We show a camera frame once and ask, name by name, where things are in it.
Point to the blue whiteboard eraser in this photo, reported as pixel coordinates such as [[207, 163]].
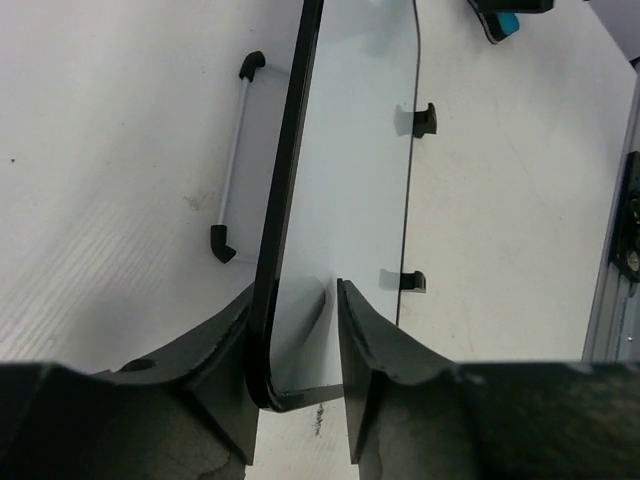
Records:
[[499, 26]]

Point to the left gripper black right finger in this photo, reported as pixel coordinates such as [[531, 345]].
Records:
[[413, 414]]

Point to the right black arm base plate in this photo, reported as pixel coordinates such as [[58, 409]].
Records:
[[624, 251]]

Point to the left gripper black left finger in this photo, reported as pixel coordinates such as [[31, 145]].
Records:
[[180, 412]]

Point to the aluminium front rail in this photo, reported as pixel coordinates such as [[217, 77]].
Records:
[[613, 327]]

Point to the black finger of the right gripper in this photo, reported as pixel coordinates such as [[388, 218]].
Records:
[[512, 6]]

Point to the whiteboard wire stand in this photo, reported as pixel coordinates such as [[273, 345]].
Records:
[[322, 188]]

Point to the small black-framed whiteboard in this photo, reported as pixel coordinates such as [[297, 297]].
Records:
[[354, 63]]

